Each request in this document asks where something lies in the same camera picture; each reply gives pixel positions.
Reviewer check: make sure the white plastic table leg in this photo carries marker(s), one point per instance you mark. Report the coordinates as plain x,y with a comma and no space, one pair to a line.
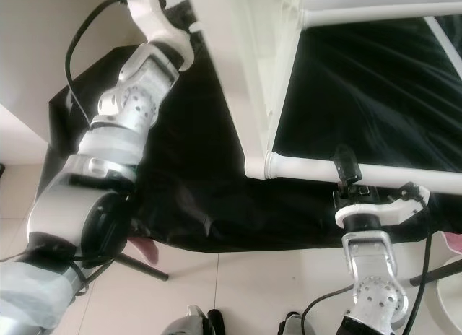
368,15
307,167

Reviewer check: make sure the black metal stand leg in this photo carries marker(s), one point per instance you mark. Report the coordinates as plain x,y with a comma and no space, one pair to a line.
437,271
144,267

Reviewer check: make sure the white round stand base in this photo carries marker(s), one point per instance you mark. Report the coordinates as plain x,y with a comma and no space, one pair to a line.
449,299

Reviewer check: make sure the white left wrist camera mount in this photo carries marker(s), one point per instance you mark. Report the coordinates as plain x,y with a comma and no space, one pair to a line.
151,24

